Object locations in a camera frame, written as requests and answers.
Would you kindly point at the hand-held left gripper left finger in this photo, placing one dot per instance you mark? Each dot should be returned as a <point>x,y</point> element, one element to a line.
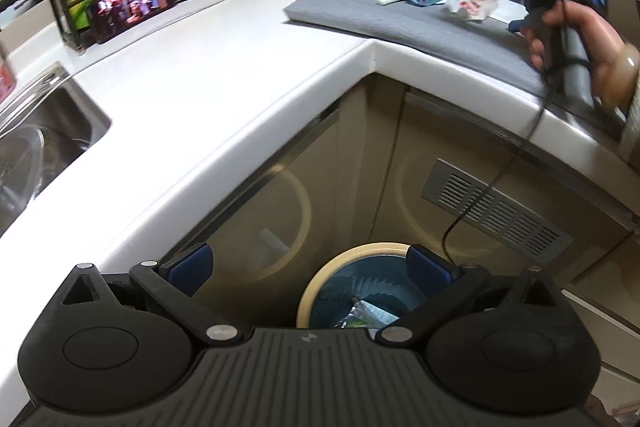
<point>192,264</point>

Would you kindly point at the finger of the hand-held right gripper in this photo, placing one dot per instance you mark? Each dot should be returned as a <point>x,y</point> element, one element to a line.
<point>517,26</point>

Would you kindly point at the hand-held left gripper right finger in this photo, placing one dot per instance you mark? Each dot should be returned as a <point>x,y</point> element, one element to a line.
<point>425,264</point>

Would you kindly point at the white orange wrapper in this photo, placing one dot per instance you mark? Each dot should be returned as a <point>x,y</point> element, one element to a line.
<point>472,2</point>

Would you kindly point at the round bin with blue liner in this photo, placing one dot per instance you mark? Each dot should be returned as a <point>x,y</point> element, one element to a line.
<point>340,282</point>

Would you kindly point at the person's right hand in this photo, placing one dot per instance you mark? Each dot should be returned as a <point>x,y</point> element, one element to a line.
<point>595,37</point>

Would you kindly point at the beige cabinet door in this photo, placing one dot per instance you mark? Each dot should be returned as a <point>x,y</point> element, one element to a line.
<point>415,147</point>
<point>250,217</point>

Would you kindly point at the metal vent grille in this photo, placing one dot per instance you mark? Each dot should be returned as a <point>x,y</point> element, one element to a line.
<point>495,212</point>

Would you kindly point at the grey mat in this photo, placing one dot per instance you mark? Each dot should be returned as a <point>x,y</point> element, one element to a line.
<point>400,19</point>

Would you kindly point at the beige bangle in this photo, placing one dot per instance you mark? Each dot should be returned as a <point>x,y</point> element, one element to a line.
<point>625,72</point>

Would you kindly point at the glass pot lid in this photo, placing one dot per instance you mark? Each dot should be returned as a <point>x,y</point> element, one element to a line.
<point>25,177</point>

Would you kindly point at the steel sink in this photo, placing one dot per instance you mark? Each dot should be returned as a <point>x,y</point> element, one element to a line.
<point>65,117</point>

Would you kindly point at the black smartphone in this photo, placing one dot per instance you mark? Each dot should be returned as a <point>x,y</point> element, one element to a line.
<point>130,4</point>

